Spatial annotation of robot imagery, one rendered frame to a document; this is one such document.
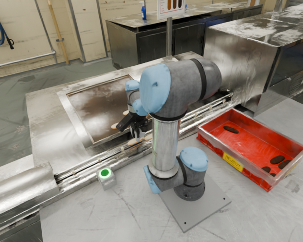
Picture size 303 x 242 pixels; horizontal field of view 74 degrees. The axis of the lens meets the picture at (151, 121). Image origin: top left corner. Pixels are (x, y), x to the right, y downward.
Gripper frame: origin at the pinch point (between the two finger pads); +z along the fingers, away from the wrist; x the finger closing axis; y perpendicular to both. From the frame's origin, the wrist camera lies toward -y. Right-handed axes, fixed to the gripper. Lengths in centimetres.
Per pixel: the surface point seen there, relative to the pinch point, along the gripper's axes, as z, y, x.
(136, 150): 2.9, -2.5, -6.0
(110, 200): 7.3, -26.7, -23.1
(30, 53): 52, -23, 370
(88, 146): 0.6, -24.0, 10.3
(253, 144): 6, 58, -38
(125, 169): 7.2, -12.6, -10.6
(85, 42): 45, 75, 340
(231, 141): 7, 49, -29
